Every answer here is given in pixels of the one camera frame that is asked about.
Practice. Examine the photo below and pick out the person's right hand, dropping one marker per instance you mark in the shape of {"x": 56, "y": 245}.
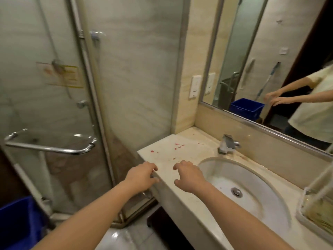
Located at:
{"x": 193, "y": 178}

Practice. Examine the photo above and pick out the person's left hand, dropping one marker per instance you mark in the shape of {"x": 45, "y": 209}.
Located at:
{"x": 139, "y": 177}

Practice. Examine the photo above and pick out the person's left thumb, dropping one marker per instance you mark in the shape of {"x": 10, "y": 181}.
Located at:
{"x": 155, "y": 180}

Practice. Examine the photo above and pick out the person's right thumb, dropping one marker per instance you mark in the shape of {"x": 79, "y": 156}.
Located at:
{"x": 178, "y": 182}

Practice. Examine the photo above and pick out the person's left forearm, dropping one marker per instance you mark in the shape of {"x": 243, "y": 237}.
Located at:
{"x": 85, "y": 218}

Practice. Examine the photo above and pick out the person's right forearm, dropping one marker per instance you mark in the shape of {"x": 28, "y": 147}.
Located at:
{"x": 242, "y": 218}

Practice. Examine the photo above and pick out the chrome sink drain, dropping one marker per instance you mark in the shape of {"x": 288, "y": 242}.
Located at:
{"x": 236, "y": 192}

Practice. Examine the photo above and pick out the chrome sink faucet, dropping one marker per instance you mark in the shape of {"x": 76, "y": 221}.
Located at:
{"x": 226, "y": 144}

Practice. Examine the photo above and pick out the white oval sink basin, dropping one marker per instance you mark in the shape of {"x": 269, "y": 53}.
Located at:
{"x": 260, "y": 205}

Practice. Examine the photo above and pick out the chrome shower door knob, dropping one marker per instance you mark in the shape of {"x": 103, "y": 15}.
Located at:
{"x": 82, "y": 104}

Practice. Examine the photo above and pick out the fixed glass shower panel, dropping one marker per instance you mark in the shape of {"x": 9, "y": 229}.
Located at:
{"x": 135, "y": 75}

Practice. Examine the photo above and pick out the yellow warning sticker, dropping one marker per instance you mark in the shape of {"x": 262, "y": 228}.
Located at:
{"x": 68, "y": 75}

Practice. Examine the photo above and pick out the glass shower door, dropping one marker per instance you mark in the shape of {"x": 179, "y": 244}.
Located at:
{"x": 39, "y": 101}

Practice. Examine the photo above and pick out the blue plastic bin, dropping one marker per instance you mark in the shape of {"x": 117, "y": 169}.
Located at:
{"x": 20, "y": 226}

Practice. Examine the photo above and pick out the chrome shower door hinge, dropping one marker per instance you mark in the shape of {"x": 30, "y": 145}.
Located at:
{"x": 94, "y": 35}

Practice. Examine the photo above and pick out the white wall outlet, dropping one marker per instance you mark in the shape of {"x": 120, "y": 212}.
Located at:
{"x": 195, "y": 87}

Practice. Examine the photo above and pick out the framed wall mirror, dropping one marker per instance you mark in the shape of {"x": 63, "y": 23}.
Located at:
{"x": 273, "y": 49}

